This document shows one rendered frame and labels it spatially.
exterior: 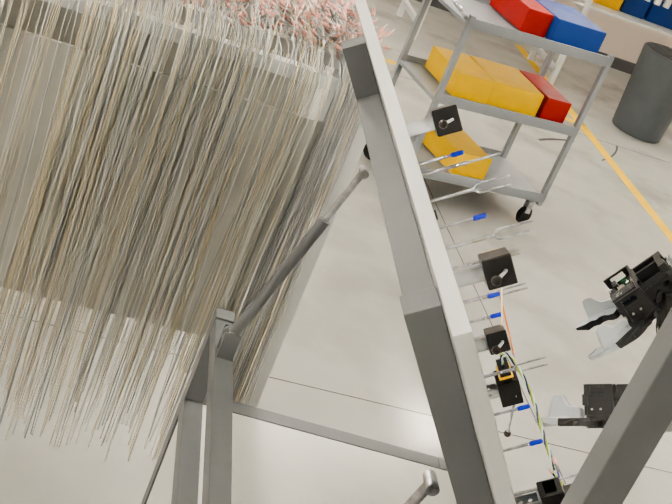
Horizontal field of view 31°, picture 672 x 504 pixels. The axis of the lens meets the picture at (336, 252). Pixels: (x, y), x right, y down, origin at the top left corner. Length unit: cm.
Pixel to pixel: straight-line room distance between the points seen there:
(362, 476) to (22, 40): 108
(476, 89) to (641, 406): 503
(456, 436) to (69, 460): 233
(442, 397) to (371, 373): 321
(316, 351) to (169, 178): 202
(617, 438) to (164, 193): 162
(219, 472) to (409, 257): 62
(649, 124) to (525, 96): 304
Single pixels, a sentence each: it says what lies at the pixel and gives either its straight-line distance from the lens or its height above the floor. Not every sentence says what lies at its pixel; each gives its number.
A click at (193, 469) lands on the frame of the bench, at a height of 80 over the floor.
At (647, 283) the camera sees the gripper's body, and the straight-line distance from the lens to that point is 219.
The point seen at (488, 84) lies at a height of 67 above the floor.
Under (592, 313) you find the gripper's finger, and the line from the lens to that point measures 227.
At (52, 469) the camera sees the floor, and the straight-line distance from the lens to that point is 351.
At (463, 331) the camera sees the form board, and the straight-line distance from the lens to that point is 109.
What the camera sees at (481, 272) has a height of 153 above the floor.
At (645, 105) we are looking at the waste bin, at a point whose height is 25.
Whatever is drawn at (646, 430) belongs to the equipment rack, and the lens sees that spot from 108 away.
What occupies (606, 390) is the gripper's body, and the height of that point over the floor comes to 120.
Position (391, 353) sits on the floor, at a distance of 468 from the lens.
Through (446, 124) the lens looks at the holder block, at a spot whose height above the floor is 162.
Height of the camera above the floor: 215
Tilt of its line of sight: 24 degrees down
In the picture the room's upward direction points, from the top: 23 degrees clockwise
